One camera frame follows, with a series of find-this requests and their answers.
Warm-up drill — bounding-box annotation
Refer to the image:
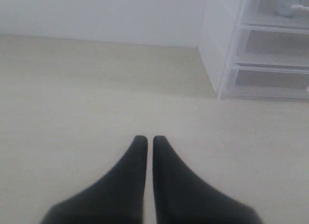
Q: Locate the clear wide drawer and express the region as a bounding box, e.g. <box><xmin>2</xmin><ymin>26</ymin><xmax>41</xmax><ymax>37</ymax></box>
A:
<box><xmin>233</xmin><ymin>29</ymin><xmax>309</xmax><ymax>68</ymax></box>
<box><xmin>218</xmin><ymin>63</ymin><xmax>309</xmax><ymax>100</ymax></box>

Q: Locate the white plastic drawer cabinet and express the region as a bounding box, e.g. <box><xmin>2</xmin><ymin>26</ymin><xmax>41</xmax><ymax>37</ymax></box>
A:
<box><xmin>198</xmin><ymin>0</ymin><xmax>309</xmax><ymax>100</ymax></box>

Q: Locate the clear middle wide drawer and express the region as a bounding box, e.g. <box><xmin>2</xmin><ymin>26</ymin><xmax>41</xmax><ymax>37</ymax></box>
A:
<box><xmin>233</xmin><ymin>29</ymin><xmax>309</xmax><ymax>68</ymax></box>

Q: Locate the white blue pill bottle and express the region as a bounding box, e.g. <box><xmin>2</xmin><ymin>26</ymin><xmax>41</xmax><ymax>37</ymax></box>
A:
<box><xmin>276</xmin><ymin>0</ymin><xmax>302</xmax><ymax>17</ymax></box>

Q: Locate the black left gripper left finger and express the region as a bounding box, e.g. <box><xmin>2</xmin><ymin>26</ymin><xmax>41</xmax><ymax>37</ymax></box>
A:
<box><xmin>41</xmin><ymin>136</ymin><xmax>148</xmax><ymax>224</ymax></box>

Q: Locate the clear bottom wide drawer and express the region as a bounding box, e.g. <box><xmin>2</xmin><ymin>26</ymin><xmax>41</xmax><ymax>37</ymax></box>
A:
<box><xmin>218</xmin><ymin>63</ymin><xmax>309</xmax><ymax>100</ymax></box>

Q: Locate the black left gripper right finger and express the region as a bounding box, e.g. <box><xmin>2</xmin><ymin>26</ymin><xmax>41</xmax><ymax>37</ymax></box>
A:
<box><xmin>153</xmin><ymin>136</ymin><xmax>263</xmax><ymax>224</ymax></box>

